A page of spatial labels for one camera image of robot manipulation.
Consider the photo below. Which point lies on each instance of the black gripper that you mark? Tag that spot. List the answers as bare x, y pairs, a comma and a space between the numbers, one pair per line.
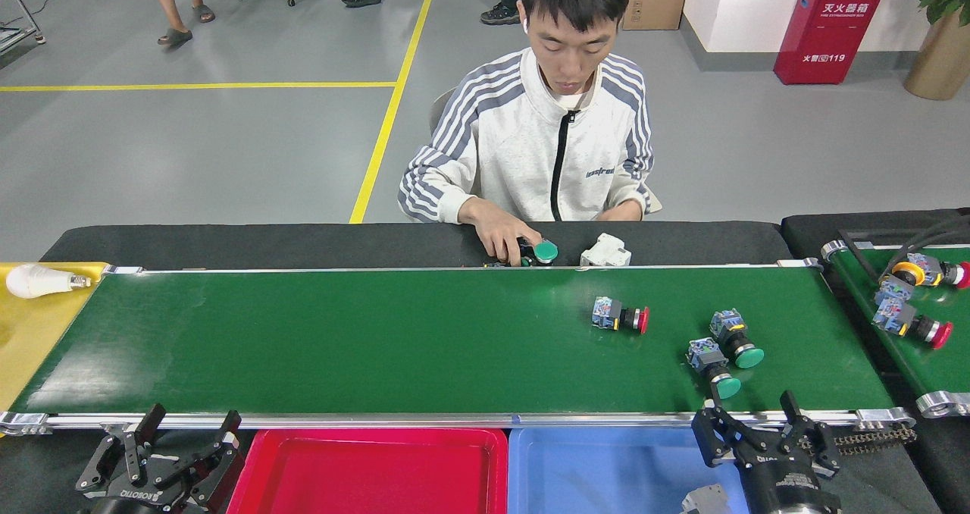
136, 503
780, 491

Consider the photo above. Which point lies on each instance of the green push button switch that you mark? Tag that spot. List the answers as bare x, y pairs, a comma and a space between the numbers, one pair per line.
727, 387
545, 251
749, 357

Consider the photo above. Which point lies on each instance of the green conveyor belt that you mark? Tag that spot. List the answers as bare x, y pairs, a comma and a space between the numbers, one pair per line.
379, 340
909, 366

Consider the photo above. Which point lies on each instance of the blue plastic tray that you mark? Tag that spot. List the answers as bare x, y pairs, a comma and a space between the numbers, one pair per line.
599, 476

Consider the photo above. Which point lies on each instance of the red plastic tray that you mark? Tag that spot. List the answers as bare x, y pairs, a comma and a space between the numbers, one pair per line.
371, 476

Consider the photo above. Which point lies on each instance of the person's left hand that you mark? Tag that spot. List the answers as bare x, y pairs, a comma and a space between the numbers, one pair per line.
625, 212

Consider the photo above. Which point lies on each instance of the person's right hand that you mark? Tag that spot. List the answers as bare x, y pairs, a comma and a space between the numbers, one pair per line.
500, 230

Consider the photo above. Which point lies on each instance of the yellow plastic bin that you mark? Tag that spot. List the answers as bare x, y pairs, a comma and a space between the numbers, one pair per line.
30, 340

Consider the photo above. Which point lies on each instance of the black guide bar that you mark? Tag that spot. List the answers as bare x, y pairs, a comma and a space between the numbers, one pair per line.
860, 255

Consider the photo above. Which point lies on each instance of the white light bulb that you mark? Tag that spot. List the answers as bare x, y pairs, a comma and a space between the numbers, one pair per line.
38, 280

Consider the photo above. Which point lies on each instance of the gold plant pot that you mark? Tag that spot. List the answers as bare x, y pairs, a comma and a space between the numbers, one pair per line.
940, 67

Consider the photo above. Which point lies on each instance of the red fire extinguisher box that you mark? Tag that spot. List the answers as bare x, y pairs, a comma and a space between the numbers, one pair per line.
830, 32

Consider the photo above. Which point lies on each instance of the grey chair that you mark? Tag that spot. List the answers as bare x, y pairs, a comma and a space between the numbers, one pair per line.
439, 112

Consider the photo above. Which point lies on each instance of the metal rack frame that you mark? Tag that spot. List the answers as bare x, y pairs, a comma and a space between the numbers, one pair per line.
27, 17

